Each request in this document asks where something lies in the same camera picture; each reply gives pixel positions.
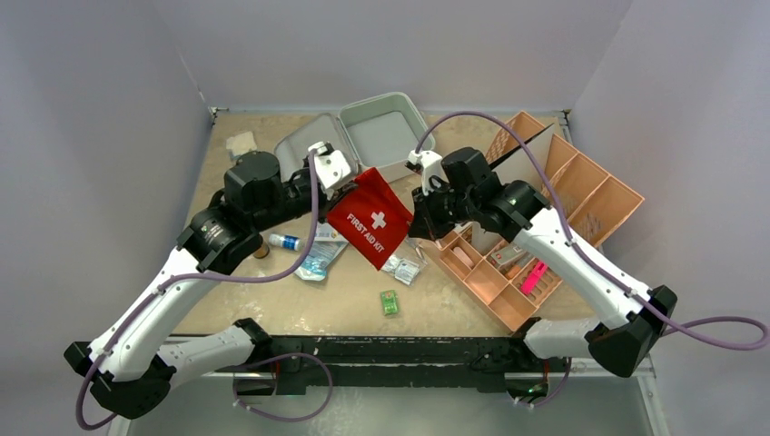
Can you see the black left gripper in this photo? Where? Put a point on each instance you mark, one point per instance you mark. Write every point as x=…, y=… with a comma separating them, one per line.
x=324, y=204

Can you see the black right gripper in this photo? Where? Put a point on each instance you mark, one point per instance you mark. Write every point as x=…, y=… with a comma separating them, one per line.
x=425, y=213

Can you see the red fabric pouch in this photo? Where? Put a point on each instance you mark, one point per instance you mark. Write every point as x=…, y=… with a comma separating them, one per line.
x=371, y=218

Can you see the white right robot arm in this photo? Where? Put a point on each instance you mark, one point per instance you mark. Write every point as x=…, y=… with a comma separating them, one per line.
x=618, y=351

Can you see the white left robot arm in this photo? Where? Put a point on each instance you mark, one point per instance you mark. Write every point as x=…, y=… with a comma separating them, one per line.
x=130, y=368

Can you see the grey open medicine case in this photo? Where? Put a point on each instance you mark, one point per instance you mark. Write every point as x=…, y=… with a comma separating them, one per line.
x=379, y=132

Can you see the white bottle blue label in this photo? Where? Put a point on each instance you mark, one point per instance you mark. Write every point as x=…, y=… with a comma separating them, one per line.
x=286, y=241

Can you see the pink eraser block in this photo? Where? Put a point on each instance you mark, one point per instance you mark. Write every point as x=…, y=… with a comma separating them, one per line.
x=463, y=257

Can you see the clear bag of sachets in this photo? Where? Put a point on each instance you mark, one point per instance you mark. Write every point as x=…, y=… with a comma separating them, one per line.
x=406, y=263

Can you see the brown bottle orange cap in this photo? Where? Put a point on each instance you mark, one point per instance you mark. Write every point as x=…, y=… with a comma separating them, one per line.
x=262, y=251

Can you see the white blue mask packet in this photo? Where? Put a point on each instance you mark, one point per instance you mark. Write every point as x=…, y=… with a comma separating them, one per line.
x=325, y=233

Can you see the blue clear wipes packet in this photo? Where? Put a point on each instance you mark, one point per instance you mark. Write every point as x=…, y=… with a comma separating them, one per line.
x=315, y=266

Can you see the white sponge pad stack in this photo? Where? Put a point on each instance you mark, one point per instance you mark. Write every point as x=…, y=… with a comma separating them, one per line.
x=240, y=144

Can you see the red white card box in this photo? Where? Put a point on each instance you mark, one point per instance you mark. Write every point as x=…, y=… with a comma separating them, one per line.
x=507, y=254

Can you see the small green box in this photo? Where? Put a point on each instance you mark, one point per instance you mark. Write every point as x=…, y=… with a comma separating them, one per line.
x=389, y=302

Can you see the peach plastic desk organizer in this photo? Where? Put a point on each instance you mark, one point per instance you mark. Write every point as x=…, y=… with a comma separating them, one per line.
x=521, y=214

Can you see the pink sticky note block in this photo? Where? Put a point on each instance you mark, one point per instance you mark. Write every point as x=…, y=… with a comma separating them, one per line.
x=532, y=279

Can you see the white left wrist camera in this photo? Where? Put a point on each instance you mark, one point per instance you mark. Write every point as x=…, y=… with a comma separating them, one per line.
x=333, y=167

